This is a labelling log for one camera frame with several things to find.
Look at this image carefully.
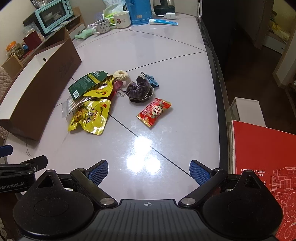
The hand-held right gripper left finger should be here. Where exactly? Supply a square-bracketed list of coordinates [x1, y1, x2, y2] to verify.
[35, 159, 118, 208]

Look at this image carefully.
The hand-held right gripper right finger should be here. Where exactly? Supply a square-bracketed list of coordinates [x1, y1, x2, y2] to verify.
[179, 159, 264, 208]

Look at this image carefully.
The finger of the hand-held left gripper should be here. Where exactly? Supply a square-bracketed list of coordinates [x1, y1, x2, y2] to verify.
[23, 155, 48, 171]
[0, 145, 13, 158]

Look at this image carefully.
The yellow snack pouch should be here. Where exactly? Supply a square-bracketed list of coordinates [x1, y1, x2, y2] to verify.
[83, 76, 116, 98]
[68, 98, 112, 135]

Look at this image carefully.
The bag of cotton swabs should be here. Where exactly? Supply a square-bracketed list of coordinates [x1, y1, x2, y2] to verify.
[61, 94, 93, 119]

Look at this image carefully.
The brown box with white inside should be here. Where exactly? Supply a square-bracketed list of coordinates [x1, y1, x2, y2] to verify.
[0, 38, 82, 141]

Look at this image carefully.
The red candy packet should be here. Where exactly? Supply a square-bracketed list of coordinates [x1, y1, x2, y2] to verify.
[137, 98, 173, 128]

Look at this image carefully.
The pink binder clip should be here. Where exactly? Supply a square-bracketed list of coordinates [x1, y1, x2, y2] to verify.
[111, 80, 128, 98]

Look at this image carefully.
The purple velvet scrunchie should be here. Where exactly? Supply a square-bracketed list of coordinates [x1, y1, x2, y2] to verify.
[126, 76, 154, 103]

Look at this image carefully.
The green card packet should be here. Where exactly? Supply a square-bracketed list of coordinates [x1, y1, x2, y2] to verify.
[69, 70, 109, 100]

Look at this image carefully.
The cream knitted scrunchie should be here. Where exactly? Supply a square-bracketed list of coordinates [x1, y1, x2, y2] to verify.
[113, 70, 129, 82]

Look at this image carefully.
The blue binder clip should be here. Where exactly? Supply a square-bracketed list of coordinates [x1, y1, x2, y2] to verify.
[140, 72, 161, 89]

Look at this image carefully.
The dark red container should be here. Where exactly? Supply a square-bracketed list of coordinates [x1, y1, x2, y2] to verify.
[23, 31, 42, 50]

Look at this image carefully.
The red cardboard box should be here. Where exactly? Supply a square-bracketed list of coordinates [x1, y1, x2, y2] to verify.
[231, 120, 296, 241]

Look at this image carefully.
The beige quilted chair cover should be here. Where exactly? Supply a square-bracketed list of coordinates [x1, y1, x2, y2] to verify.
[0, 66, 13, 98]

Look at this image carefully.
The glass jar with orange lid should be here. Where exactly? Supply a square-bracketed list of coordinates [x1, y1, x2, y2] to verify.
[6, 41, 25, 60]

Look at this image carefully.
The wooden sideboard shelf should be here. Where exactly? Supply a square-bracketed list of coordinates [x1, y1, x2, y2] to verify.
[0, 13, 84, 75]

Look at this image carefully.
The light green cloth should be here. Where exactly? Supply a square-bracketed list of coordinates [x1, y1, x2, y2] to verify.
[74, 29, 95, 40]

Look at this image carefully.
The light wooden shelf unit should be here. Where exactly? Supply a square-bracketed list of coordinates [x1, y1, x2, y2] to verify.
[263, 0, 296, 89]

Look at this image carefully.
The white patterned mug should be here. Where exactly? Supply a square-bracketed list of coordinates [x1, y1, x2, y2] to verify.
[92, 19, 111, 35]

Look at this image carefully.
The teal toaster oven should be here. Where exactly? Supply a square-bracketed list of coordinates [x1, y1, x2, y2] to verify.
[34, 0, 76, 37]

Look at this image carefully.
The white cup with bear print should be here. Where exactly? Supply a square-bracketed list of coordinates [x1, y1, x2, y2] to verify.
[112, 11, 130, 29]

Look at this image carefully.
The blue toothpaste tube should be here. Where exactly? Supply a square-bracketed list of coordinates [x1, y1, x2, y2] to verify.
[149, 19, 179, 26]

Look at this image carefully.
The green tissue pack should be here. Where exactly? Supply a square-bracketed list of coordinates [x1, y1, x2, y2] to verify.
[103, 5, 127, 25]

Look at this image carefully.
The blue thermos jug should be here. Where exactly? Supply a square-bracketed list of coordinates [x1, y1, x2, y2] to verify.
[125, 0, 153, 25]

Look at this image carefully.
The glass jar with black base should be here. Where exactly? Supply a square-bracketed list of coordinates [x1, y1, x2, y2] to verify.
[153, 0, 176, 16]

